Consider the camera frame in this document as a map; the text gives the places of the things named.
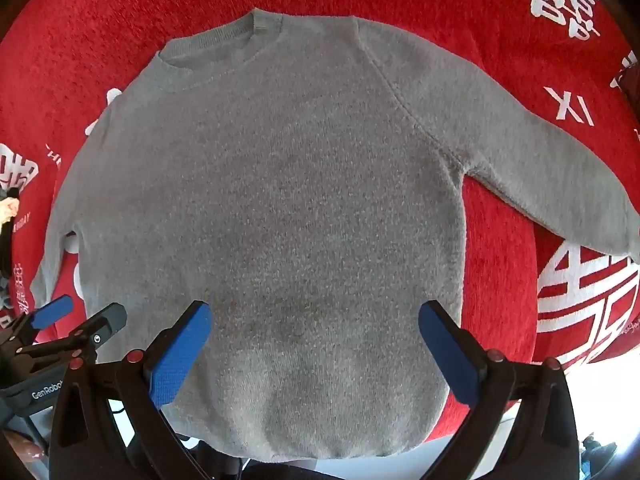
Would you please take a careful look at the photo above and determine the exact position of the red printed blanket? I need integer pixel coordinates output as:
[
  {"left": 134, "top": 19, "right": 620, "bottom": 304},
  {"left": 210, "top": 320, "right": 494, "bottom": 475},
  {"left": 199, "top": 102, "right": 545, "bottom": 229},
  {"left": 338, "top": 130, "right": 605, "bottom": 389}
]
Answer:
[{"left": 0, "top": 0, "right": 640, "bottom": 441}]

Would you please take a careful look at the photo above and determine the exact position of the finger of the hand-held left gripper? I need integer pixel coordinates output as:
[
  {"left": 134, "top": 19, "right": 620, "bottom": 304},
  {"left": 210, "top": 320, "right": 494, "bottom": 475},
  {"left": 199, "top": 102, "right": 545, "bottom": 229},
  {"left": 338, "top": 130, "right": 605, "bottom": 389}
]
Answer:
[
  {"left": 30, "top": 302, "right": 128, "bottom": 368},
  {"left": 10, "top": 295, "right": 76, "bottom": 343}
]

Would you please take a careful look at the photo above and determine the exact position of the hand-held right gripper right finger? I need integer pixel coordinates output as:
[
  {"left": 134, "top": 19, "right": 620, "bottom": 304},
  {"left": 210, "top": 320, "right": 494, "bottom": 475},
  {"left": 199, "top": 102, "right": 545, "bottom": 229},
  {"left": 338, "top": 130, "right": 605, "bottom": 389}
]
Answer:
[{"left": 418, "top": 300, "right": 583, "bottom": 480}]

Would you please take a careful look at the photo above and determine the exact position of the person's left hand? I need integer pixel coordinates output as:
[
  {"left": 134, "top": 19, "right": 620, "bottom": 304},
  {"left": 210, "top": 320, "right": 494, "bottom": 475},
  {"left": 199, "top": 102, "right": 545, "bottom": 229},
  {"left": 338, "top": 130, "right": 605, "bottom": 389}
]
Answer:
[{"left": 2, "top": 430, "right": 48, "bottom": 463}]

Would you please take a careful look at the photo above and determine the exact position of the black strap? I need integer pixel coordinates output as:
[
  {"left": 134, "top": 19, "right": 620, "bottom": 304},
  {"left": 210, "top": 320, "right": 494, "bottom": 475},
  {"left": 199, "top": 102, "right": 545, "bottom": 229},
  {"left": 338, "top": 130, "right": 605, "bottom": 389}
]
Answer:
[{"left": 0, "top": 186, "right": 23, "bottom": 281}]

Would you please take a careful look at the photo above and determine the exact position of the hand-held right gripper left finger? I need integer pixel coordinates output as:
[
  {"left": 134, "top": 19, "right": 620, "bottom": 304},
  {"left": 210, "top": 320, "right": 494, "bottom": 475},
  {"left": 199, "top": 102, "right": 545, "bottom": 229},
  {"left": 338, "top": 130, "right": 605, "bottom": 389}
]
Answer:
[{"left": 47, "top": 301, "right": 241, "bottom": 480}]

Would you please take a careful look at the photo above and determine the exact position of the grey knit sweater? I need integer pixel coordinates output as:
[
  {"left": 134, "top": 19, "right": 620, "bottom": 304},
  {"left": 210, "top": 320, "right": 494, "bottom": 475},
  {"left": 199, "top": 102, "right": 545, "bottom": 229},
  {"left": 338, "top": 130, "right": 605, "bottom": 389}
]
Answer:
[{"left": 30, "top": 7, "right": 640, "bottom": 461}]

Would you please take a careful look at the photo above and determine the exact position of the person's dark clothing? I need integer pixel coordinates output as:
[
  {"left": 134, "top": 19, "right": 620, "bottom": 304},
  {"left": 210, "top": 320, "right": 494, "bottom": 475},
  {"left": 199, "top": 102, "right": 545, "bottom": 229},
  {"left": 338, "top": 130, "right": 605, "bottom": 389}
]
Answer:
[{"left": 190, "top": 452, "right": 361, "bottom": 480}]

